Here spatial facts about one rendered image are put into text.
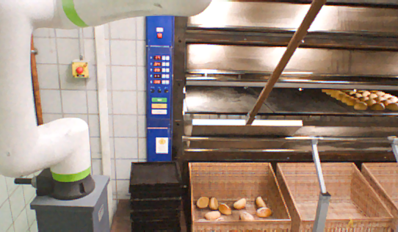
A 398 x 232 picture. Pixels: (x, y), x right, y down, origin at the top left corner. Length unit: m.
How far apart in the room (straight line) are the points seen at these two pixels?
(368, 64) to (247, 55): 0.79
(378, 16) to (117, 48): 1.59
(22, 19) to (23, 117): 0.25
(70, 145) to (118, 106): 1.02
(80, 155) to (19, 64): 0.35
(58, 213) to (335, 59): 1.78
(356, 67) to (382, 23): 0.29
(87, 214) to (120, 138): 1.05
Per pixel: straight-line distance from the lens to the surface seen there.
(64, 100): 2.10
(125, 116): 2.05
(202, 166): 2.14
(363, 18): 2.26
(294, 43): 1.05
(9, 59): 0.90
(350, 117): 2.36
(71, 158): 1.08
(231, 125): 1.59
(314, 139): 1.84
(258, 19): 1.99
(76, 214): 1.14
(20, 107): 0.94
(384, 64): 2.38
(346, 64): 2.24
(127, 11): 0.77
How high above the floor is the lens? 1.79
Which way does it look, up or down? 18 degrees down
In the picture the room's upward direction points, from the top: 2 degrees clockwise
